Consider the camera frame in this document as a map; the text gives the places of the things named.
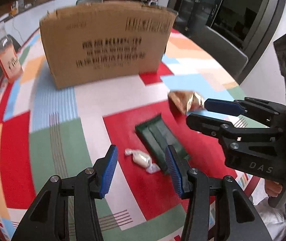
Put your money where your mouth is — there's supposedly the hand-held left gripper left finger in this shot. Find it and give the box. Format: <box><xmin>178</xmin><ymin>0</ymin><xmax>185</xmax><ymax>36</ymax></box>
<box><xmin>10</xmin><ymin>144</ymin><xmax>119</xmax><ymax>241</ymax></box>

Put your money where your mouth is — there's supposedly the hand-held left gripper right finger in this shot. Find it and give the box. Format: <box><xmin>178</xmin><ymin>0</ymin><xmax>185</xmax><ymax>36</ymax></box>
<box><xmin>165</xmin><ymin>144</ymin><xmax>270</xmax><ymax>241</ymax></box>

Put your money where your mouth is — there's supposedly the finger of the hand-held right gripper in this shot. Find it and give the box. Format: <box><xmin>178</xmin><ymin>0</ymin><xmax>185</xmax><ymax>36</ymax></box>
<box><xmin>186</xmin><ymin>113</ymin><xmax>284</xmax><ymax>153</ymax></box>
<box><xmin>204</xmin><ymin>97</ymin><xmax>286</xmax><ymax>128</ymax></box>

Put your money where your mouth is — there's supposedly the clear white candy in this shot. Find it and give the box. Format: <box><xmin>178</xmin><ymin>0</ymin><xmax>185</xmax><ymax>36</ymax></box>
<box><xmin>124</xmin><ymin>149</ymin><xmax>160</xmax><ymax>174</ymax></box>

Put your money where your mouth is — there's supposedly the gold foil snack packet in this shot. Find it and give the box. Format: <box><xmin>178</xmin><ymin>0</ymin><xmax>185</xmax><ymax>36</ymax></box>
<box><xmin>168</xmin><ymin>90</ymin><xmax>206</xmax><ymax>114</ymax></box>

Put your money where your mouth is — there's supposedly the dark green snack packet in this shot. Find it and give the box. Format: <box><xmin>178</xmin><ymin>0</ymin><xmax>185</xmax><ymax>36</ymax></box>
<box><xmin>135</xmin><ymin>113</ymin><xmax>192</xmax><ymax>175</ymax></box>

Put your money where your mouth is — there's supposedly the brown cardboard box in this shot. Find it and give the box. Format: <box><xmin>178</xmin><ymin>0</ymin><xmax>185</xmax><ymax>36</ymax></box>
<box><xmin>40</xmin><ymin>0</ymin><xmax>177</xmax><ymax>89</ymax></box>

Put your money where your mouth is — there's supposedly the person's right hand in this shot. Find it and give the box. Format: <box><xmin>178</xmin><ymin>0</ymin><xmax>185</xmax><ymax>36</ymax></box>
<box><xmin>264</xmin><ymin>179</ymin><xmax>283</xmax><ymax>198</ymax></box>

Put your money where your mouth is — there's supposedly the colourful patterned tablecloth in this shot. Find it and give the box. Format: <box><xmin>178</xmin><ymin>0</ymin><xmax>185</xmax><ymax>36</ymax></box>
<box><xmin>0</xmin><ymin>26</ymin><xmax>259</xmax><ymax>241</ymax></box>

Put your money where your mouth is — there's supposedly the dark glass door cabinet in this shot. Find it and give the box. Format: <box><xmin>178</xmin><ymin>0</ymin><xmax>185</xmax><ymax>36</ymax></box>
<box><xmin>168</xmin><ymin>0</ymin><xmax>286</xmax><ymax>48</ymax></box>

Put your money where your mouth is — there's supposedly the pink drink bottle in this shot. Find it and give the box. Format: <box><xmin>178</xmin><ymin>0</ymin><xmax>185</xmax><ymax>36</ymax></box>
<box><xmin>0</xmin><ymin>22</ymin><xmax>23</xmax><ymax>81</ymax></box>

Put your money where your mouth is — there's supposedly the white counter cabinet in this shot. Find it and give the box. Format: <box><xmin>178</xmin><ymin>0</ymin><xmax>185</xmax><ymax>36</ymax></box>
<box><xmin>0</xmin><ymin>0</ymin><xmax>86</xmax><ymax>46</ymax></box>

